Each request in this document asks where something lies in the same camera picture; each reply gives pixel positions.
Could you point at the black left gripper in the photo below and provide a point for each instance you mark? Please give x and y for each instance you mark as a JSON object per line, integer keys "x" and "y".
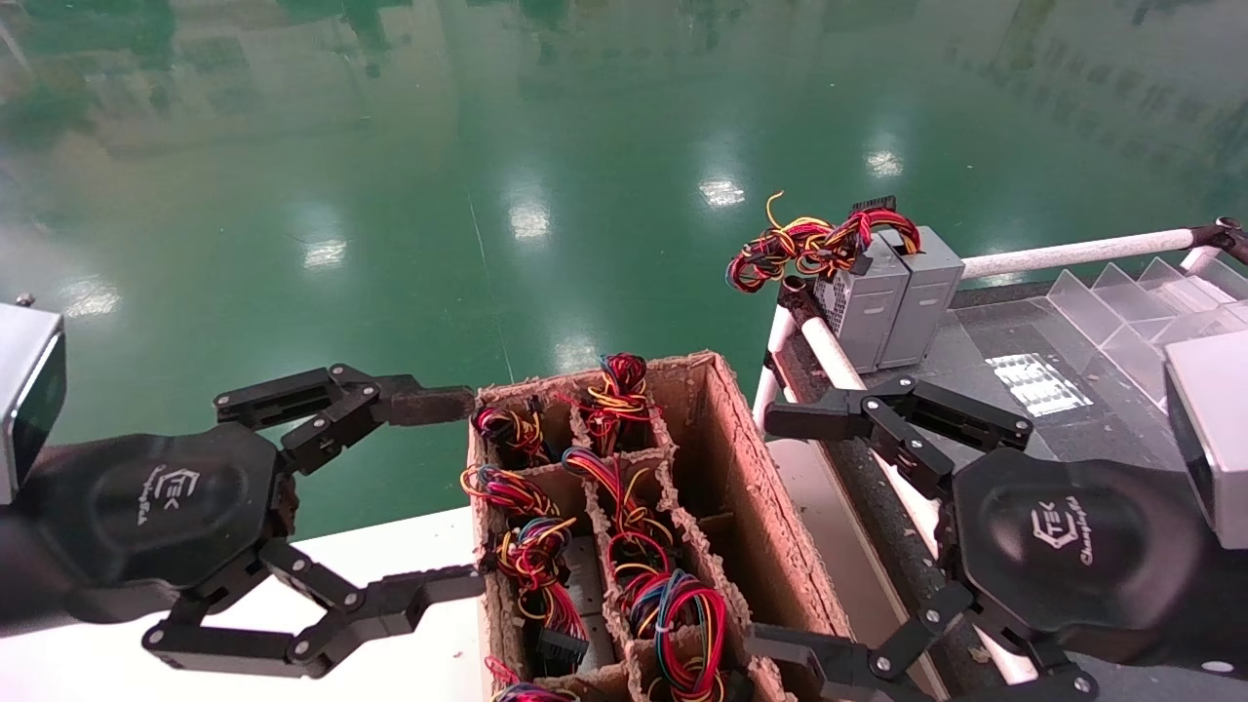
{"x": 166, "y": 507}

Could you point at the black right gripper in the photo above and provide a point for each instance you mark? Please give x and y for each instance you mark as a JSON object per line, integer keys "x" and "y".
{"x": 1072, "y": 546}

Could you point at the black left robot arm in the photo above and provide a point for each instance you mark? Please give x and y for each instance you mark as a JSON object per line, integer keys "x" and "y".
{"x": 24, "y": 595}

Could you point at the brown cardboard divider box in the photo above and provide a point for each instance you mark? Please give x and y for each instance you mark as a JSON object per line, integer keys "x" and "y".
{"x": 756, "y": 507}

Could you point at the white rack pipe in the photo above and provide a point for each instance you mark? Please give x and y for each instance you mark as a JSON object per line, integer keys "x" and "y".
{"x": 770, "y": 380}
{"x": 838, "y": 361}
{"x": 1072, "y": 255}

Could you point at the black rack mat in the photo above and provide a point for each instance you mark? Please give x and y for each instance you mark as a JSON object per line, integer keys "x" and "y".
{"x": 1004, "y": 331}

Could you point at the black rack pipe joint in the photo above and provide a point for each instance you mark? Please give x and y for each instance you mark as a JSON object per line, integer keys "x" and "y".
{"x": 798, "y": 302}
{"x": 1224, "y": 237}

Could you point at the clear acrylic divider rack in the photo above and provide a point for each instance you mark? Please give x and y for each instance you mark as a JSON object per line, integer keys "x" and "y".
{"x": 1121, "y": 312}

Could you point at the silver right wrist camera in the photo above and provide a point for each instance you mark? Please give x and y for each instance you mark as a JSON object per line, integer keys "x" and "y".
{"x": 1214, "y": 439}

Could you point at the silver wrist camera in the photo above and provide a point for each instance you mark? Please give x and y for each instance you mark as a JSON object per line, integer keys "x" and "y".
{"x": 24, "y": 390}
{"x": 1214, "y": 439}

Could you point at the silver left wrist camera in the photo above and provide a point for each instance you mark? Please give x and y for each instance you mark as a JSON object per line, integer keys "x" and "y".
{"x": 24, "y": 390}

